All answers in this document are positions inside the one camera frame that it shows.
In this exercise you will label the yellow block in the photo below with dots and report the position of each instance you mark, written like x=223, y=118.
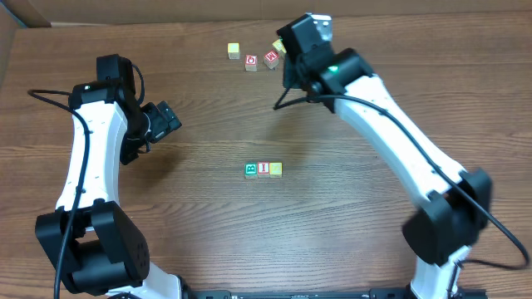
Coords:
x=275, y=169
x=233, y=50
x=278, y=47

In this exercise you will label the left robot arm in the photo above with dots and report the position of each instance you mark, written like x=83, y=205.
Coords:
x=93, y=245

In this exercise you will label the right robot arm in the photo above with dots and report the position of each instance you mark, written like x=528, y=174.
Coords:
x=451, y=202

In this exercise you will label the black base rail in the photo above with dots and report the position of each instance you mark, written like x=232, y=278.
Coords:
x=332, y=295

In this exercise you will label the yellow block top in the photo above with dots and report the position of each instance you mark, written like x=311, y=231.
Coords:
x=278, y=47

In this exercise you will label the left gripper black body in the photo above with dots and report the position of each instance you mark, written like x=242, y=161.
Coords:
x=160, y=122

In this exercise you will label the red letter E block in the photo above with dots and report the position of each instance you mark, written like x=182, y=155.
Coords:
x=271, y=59

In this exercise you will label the white red letter block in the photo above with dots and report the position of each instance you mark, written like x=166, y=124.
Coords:
x=263, y=169

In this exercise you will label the cardboard box back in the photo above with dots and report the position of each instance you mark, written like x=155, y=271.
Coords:
x=43, y=13

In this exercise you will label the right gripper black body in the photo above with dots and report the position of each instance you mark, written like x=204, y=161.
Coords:
x=295, y=70

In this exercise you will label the red letter block left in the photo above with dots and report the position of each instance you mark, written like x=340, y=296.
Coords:
x=251, y=63

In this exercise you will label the green letter B block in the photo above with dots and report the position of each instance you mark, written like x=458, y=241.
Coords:
x=250, y=171

